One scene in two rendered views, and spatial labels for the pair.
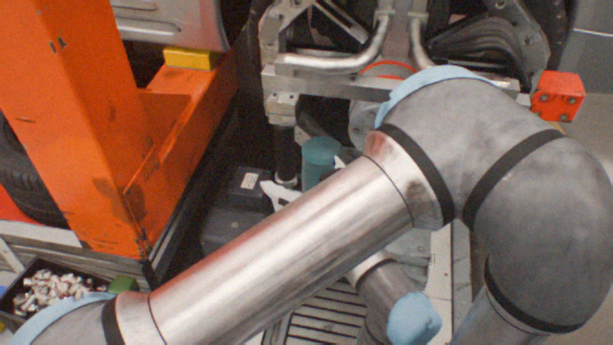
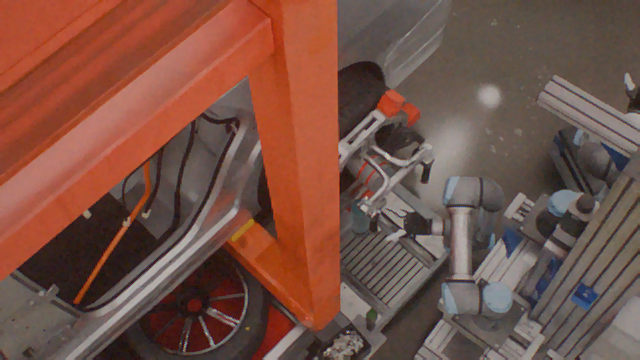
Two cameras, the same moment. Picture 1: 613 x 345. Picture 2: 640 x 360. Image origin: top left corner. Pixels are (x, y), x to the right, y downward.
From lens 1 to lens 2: 3.00 m
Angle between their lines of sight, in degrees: 34
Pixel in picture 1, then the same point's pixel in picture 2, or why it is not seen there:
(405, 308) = not seen: hidden behind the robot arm
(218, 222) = not seen: hidden behind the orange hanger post
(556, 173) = (489, 190)
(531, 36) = (402, 116)
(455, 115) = (465, 193)
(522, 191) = (487, 196)
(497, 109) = (469, 185)
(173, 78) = (247, 243)
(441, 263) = not seen: hidden behind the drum
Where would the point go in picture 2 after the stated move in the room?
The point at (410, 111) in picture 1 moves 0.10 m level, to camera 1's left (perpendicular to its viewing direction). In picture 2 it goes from (455, 198) to (443, 218)
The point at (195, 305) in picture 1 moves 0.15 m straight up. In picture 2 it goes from (465, 264) to (470, 250)
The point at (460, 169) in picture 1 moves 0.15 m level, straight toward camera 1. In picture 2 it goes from (474, 200) to (498, 230)
